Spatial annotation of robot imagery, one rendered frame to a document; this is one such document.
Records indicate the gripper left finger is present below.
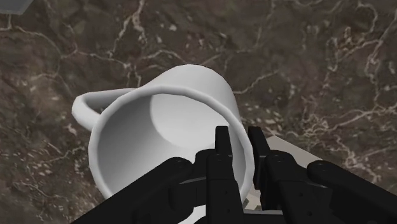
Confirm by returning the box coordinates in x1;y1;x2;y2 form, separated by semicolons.
71;125;244;224

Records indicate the beige flat object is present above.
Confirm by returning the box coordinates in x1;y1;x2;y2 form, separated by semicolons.
242;135;323;211

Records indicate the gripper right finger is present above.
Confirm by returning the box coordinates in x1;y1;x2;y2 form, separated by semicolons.
247;125;397;224

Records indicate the white mug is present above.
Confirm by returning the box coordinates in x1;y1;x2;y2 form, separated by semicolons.
71;64;256;224

